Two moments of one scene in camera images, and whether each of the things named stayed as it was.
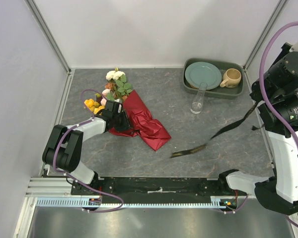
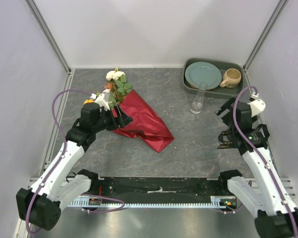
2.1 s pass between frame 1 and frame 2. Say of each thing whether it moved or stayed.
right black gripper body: moved
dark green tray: stayed
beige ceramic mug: stayed
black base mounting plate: stayed
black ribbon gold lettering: moved
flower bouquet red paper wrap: stayed
